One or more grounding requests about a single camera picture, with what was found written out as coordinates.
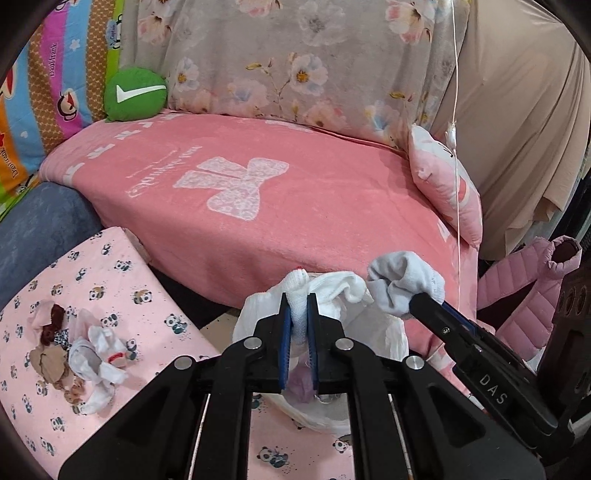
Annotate grey white sock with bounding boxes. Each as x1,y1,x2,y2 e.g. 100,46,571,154
367,251,446,319

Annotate beige brown scrunchie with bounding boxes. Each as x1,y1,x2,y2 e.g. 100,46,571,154
29,345,85,405

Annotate black white patterned scrunchie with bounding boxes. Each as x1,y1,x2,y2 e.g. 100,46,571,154
53,329,72,352

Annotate dark red scrunchie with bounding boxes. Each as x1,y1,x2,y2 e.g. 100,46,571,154
40,304,65,346

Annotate pink satin cloth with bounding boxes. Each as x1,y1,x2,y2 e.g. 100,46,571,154
28,300,55,331

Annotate pale pink small cloth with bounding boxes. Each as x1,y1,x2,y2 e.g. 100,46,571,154
68,309,100,344

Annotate white lined trash bin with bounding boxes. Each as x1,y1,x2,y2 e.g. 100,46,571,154
232,289,409,436

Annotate pink puffer jacket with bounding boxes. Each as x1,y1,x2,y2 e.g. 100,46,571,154
477,236,582,361

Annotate small pink pillow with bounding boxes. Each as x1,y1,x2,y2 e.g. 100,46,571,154
408,125,483,249

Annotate pink bow print blanket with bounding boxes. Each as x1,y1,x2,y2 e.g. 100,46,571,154
40,111,478,317

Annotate blue velvet cushion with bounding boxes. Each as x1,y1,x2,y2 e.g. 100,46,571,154
1,182,103,306

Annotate beige curtain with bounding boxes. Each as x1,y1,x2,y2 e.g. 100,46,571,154
430,1,590,260

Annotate grey floral bedsheet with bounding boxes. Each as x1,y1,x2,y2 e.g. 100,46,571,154
120,0,471,150

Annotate green round plush toy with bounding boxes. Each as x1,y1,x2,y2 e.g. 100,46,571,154
103,67,168,122

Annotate colourful monkey print pillow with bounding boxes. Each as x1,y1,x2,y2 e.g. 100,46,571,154
1,0,124,216

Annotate white hanging cord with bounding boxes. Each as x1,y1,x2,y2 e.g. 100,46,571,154
445,0,463,296

